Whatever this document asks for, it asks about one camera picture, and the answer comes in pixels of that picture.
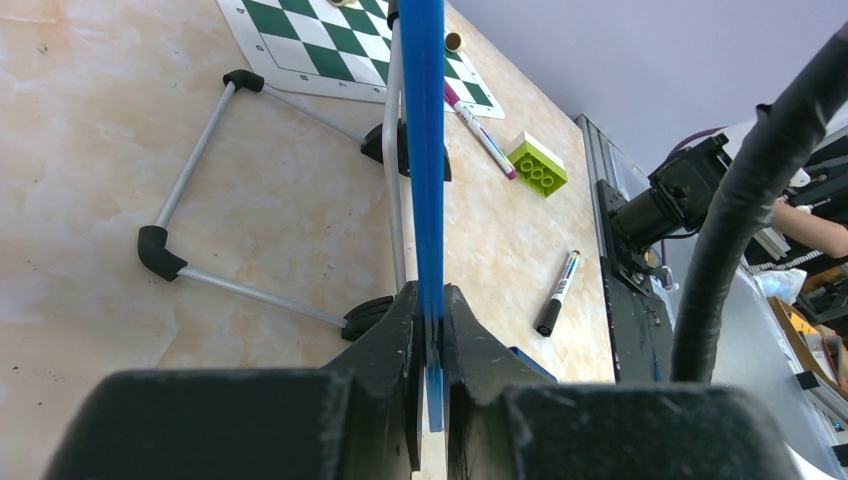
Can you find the person's forearm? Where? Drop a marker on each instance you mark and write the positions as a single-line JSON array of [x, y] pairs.
[[817, 233]]

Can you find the blue framed whiteboard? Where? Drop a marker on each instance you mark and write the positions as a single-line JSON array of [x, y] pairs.
[[415, 71]]

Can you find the small wooden chess piece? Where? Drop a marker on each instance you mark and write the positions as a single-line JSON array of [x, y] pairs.
[[454, 42]]

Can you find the black whiteboard marker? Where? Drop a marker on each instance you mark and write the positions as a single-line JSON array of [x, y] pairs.
[[547, 321]]

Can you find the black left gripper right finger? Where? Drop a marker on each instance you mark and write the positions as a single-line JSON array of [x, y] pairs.
[[478, 368]]

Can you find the purple whiteboard marker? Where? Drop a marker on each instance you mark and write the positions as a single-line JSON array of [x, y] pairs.
[[479, 132]]

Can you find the green white toy brick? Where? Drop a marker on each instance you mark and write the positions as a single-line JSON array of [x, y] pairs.
[[536, 165]]

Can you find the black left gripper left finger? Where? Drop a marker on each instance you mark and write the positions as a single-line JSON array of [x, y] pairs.
[[371, 423]]

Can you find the blue whiteboard marker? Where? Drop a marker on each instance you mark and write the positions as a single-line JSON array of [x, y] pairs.
[[532, 364]]

